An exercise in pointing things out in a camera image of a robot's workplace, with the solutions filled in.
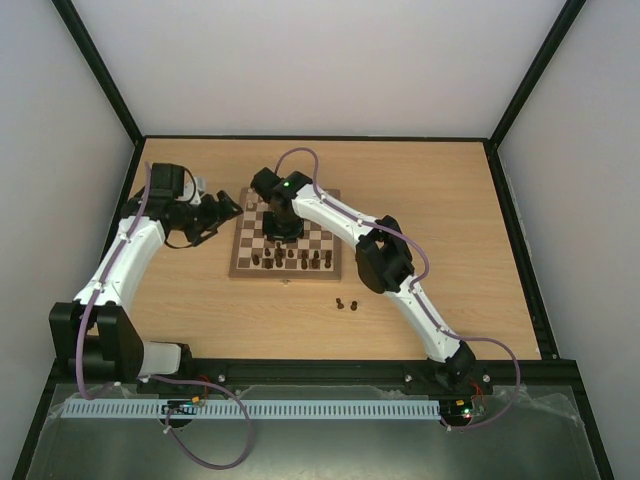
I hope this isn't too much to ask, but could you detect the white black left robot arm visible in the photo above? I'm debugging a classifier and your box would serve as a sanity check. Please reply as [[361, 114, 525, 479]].
[[49, 186, 242, 400]]

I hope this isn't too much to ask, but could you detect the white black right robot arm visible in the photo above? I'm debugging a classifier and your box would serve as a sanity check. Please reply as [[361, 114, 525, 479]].
[[251, 168, 476, 392]]

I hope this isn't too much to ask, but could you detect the wooden chess board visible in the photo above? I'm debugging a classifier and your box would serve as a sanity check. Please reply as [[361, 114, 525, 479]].
[[229, 187, 342, 282]]

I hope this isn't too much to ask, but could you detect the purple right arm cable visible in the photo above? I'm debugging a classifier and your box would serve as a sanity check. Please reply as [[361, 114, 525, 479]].
[[276, 147, 524, 432]]

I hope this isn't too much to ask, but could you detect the white slotted cable duct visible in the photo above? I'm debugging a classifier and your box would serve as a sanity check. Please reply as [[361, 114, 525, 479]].
[[61, 399, 441, 421]]

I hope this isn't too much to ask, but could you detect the black aluminium frame rail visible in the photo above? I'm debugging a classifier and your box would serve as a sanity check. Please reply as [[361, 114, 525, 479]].
[[49, 357, 581, 399]]

